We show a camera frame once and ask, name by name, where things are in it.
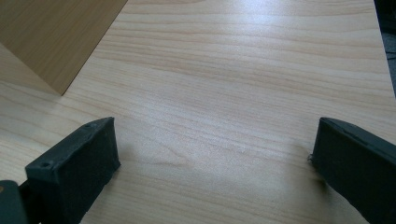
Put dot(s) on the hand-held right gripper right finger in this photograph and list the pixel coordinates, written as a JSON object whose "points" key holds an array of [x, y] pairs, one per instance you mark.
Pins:
{"points": [[358, 165]]}

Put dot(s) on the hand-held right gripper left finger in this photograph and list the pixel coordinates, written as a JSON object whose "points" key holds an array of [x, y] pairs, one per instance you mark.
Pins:
{"points": [[73, 169]]}

